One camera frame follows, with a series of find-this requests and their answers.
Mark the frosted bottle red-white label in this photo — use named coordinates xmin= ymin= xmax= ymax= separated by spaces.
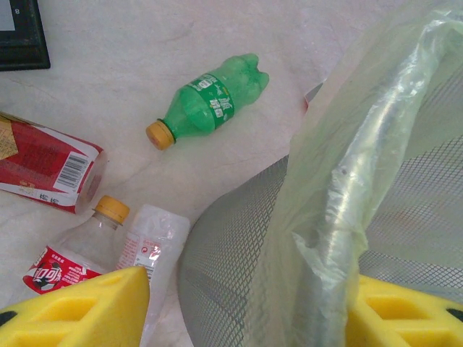
xmin=114 ymin=203 xmax=192 ymax=347

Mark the red gold label bottle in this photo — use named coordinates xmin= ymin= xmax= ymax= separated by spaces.
xmin=0 ymin=111 xmax=109 ymax=215

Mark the green plastic bottle yellow cap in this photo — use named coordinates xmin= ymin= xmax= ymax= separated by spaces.
xmin=145 ymin=53 xmax=271 ymax=151

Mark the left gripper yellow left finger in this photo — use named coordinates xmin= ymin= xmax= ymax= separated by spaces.
xmin=0 ymin=266 xmax=150 ymax=347

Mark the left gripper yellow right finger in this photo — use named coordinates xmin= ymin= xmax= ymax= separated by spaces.
xmin=345 ymin=273 xmax=463 ymax=347

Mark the grey mesh bin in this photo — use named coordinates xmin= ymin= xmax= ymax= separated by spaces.
xmin=177 ymin=64 xmax=463 ymax=347

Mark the clear cola bottle red label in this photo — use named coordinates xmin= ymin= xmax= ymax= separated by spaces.
xmin=22 ymin=194 xmax=131 ymax=296

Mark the black framed checkerboard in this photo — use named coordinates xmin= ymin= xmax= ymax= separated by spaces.
xmin=0 ymin=0 xmax=51 ymax=72

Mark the translucent green bin liner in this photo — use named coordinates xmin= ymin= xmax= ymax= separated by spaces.
xmin=249 ymin=0 xmax=463 ymax=347

